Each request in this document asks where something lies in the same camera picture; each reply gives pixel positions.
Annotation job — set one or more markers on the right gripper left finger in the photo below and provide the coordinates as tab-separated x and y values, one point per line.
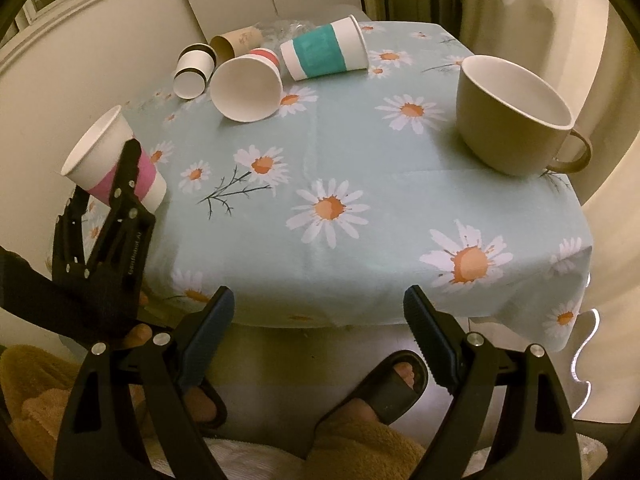
99	436

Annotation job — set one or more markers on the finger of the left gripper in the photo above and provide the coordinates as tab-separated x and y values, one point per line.
68	253
124	240

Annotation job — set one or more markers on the cream curtain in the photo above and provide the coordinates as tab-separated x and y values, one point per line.
585	50

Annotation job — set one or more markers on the black left slipper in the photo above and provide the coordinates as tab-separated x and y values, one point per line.
203	404

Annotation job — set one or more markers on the black right slipper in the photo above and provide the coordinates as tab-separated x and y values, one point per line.
385	392

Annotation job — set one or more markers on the red striped white paper cup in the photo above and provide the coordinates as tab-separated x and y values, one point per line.
248	88

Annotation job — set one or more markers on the beige ceramic mug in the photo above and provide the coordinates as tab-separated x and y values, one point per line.
515	122

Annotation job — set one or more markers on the daisy print blue tablecloth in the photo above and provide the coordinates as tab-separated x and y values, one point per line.
355	189

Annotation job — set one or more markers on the pink sleeve paper cup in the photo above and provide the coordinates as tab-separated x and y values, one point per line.
92	162

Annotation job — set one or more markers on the teal sleeve paper cup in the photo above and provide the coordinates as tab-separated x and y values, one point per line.
329	49

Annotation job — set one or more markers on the brown kraft paper cup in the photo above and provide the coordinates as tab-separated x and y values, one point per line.
235	43

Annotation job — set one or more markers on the black banded white paper cup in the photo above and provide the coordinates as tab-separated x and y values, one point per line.
196	64

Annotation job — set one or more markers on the black slipper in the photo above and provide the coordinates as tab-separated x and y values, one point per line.
203	404
385	392

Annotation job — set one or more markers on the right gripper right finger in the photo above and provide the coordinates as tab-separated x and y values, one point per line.
535	437

